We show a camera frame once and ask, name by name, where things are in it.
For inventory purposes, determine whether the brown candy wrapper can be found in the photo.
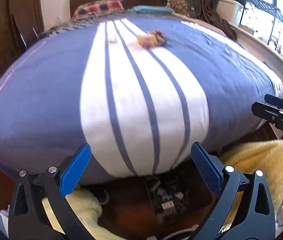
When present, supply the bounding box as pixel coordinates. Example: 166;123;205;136
154;29;168;47

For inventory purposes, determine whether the yellow fluffy rug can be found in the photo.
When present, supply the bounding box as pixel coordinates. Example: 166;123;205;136
41;139;283;240

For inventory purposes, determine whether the blue white striped bedspread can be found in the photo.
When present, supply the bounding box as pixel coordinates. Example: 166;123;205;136
0;17;283;184

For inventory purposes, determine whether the white storage bin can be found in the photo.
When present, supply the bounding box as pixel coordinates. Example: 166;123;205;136
216;0;244;27

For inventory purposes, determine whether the black metal rack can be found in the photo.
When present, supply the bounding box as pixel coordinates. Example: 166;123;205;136
240;0;283;55

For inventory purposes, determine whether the white crumpled tissue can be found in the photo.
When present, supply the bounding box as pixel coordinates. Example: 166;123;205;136
109;38;117;44

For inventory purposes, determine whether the patterned brown cushion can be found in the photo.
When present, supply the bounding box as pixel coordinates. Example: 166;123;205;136
167;0;197;18

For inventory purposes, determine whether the grey patterned blanket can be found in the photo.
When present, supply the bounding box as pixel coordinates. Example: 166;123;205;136
41;13;182;37

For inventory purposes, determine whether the teal folded pillow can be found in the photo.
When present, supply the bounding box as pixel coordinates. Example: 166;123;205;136
129;5;175;14

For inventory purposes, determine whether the plaid red blue pillow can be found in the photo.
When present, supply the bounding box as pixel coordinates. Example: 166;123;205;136
72;0;125;20

